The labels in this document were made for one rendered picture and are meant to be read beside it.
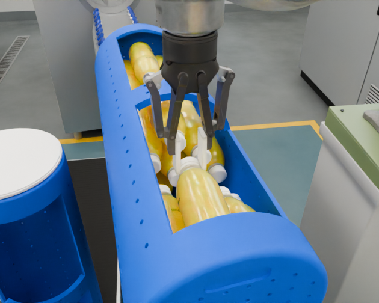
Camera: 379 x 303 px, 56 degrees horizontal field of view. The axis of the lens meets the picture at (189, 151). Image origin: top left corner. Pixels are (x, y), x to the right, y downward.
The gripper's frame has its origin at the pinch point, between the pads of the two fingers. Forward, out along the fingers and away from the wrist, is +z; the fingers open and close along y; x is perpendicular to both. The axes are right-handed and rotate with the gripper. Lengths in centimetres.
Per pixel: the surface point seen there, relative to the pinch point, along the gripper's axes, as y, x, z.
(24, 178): 32.5, -22.3, 17.4
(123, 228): 12.4, 9.1, 5.6
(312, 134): -140, -158, 118
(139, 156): 8.1, -1.4, 0.4
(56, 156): 25.9, -29.3, 17.3
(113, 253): 20, -70, 105
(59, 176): 25.7, -25.5, 20.7
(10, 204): 35.6, -17.5, 20.1
